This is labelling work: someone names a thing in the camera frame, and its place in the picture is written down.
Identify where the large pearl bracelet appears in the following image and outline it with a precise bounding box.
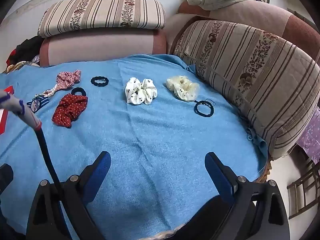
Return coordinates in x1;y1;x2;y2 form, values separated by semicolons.
35;84;58;98

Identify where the purple floral cloth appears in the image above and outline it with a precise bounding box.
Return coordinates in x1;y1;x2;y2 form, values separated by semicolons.
297;112;320;165

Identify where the black wavy hair tie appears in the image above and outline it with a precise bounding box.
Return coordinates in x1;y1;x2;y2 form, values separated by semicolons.
90;76;110;88

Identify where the pink sofa backrest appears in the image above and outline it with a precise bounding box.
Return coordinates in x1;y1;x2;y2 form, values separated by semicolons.
39;27;167;67

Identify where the wooden chair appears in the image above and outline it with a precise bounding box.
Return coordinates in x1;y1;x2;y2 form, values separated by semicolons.
286;145;320;220

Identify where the blue blanket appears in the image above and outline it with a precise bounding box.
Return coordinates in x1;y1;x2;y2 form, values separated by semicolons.
0;54;269;240

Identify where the black cable with white wrap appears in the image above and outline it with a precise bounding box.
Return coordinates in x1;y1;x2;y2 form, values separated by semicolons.
0;89;62;189

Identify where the red checkered scrunchie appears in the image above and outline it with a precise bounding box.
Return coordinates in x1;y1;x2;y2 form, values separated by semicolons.
55;69;82;90

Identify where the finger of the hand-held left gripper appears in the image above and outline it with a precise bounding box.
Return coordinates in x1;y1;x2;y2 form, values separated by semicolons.
0;163;14;196

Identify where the blue striped wrist watch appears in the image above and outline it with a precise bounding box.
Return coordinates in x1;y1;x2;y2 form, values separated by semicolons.
27;95;50;112

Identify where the small striped floral cushion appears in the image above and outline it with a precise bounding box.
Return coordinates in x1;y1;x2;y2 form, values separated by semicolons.
37;0;167;38

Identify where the patterned beige scarf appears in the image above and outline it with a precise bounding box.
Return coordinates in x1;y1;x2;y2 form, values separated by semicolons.
2;61;40;74

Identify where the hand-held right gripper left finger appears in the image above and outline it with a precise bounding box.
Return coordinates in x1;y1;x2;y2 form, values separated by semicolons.
26;151;112;240

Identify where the cream sheer scrunchie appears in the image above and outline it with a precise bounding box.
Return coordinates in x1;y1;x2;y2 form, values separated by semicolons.
166;76;200;102

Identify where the dark clothes pile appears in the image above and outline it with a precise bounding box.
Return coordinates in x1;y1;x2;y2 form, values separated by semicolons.
6;35;45;65

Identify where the red box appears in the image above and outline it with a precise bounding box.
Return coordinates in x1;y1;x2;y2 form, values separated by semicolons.
0;85;14;135

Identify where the pink sofa armrest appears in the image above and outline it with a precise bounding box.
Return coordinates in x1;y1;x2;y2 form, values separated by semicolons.
165;1;320;63

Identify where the large striped floral cushion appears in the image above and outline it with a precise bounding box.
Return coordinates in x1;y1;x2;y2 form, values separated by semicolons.
172;20;320;159

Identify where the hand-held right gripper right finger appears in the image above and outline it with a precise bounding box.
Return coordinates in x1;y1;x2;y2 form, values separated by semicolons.
204;152;294;240

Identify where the black plain hair tie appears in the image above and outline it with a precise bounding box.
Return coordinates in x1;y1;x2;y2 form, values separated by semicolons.
71;87;87;98
194;100;215;117

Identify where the red polka dot scrunchie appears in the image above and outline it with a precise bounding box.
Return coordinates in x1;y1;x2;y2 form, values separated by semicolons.
52;93;88;128

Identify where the white black-dotted scrunchie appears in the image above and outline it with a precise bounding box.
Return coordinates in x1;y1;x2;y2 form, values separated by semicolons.
124;77;158;105

